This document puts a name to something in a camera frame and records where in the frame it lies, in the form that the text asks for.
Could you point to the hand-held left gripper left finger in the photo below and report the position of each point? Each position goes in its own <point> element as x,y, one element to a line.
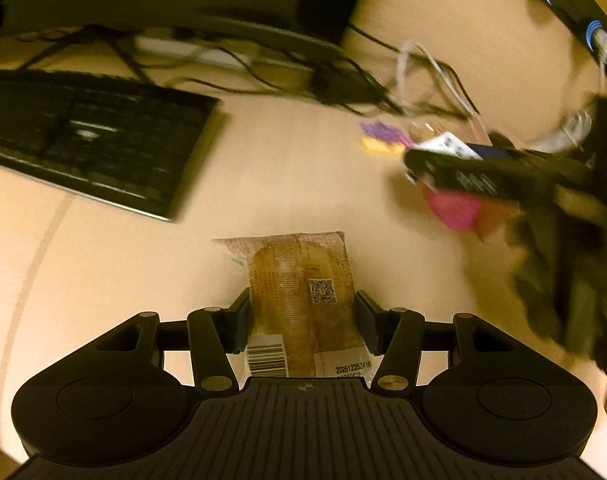
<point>241,316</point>

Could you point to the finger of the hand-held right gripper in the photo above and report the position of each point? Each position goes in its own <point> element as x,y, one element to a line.
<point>428,166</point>

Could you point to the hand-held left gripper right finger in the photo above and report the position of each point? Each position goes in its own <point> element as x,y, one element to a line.
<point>366,321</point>

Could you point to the white blue packet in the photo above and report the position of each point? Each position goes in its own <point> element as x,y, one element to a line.
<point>451,144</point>

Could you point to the pink mesh object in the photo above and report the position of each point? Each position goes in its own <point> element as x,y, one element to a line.
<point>456,211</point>

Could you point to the purple yellow snack packet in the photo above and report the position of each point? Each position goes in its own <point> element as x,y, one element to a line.
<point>381,136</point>

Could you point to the clear bread packet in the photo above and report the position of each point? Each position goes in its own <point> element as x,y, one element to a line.
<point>298,300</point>

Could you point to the black power adapter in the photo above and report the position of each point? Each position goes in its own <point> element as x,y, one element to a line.
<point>343,85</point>

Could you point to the black computer keyboard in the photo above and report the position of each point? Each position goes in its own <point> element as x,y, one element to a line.
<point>108,135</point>

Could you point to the white power strip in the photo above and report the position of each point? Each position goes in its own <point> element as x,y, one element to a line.
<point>183,50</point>

